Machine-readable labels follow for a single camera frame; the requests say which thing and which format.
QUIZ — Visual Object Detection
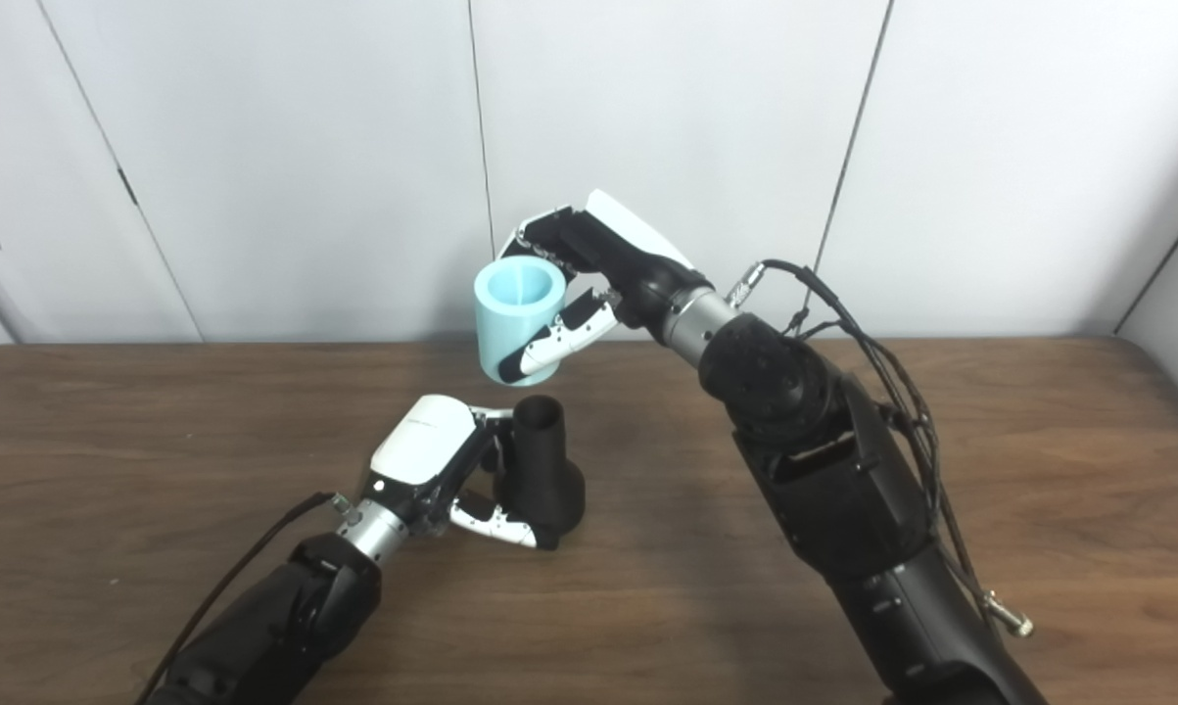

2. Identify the white and black right hand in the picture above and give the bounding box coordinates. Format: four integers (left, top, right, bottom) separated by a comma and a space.
497, 189, 746, 385

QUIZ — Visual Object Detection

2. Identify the white and black left hand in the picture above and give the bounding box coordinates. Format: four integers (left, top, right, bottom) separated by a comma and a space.
334, 395, 560, 567

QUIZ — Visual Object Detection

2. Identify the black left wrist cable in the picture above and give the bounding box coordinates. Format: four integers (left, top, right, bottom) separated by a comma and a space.
133, 490, 359, 705

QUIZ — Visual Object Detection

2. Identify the light-blue cylindrical hose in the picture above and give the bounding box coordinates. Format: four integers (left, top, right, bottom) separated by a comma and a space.
473, 257, 569, 387

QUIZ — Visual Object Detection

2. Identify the black funnel-shaped nozzle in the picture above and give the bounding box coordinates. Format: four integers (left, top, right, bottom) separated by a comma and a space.
494, 395, 587, 549

